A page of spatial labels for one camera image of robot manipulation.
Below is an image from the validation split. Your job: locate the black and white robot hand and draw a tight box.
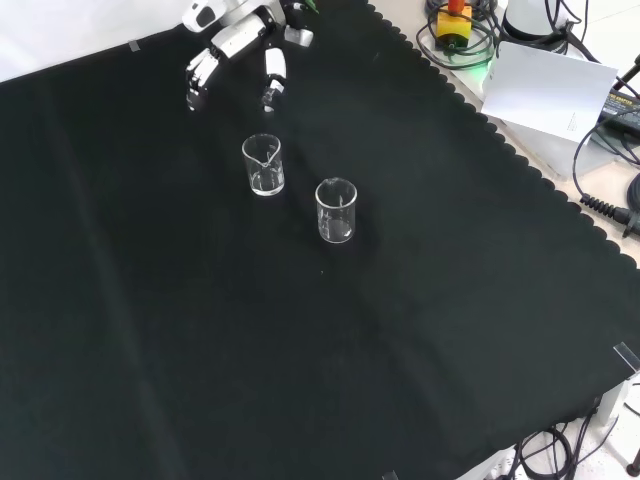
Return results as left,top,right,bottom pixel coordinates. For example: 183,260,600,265
183,0,321,114

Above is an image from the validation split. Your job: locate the clear glass beaker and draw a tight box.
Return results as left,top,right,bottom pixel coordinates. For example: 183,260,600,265
314,177,358,245
241,133,287,197

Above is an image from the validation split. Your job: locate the yellow stop button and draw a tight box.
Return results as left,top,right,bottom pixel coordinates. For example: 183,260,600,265
433,0,474,52

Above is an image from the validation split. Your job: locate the black bench cloth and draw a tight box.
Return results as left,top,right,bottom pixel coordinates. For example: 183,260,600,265
0,0,640,480

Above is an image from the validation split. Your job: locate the pale board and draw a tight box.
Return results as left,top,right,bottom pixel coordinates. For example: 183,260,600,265
480,40,620,146

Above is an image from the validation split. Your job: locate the black power adapter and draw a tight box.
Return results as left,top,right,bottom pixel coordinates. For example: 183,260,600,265
597,83,640,127

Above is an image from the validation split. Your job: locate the grey bench leg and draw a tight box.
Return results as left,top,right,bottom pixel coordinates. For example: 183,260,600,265
593,383,632,437

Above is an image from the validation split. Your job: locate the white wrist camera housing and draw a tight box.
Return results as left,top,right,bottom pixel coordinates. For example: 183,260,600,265
181,1,226,34

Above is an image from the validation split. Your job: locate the thick black ribbed cable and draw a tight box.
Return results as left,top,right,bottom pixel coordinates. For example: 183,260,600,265
571,113,640,236

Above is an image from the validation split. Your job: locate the black floor cable bundle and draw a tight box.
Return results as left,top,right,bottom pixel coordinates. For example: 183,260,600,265
513,422,604,480

